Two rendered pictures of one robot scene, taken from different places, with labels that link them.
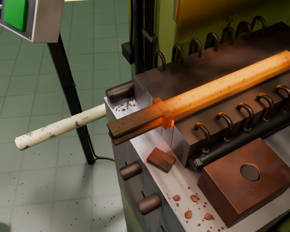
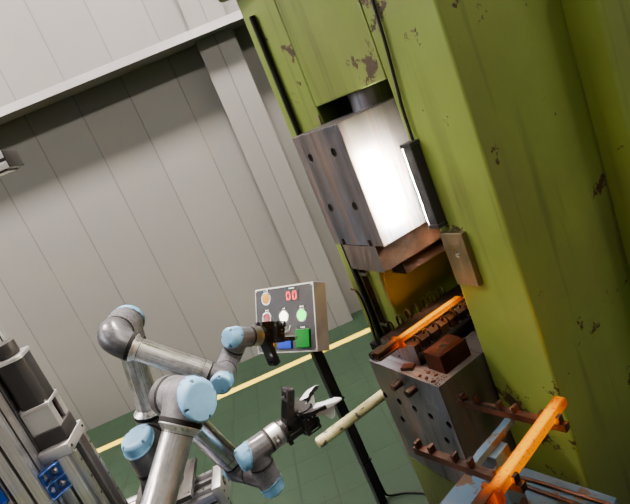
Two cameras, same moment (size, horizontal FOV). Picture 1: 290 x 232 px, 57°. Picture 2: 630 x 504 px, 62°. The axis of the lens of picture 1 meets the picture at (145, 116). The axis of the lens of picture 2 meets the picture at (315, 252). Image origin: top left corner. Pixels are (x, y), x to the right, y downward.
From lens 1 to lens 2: 146 cm
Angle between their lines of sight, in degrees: 37
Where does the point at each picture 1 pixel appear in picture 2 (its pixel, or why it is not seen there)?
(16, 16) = (304, 340)
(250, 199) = (443, 352)
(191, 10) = (398, 298)
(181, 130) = (408, 344)
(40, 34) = (320, 345)
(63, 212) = not seen: outside the picture
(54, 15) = (324, 333)
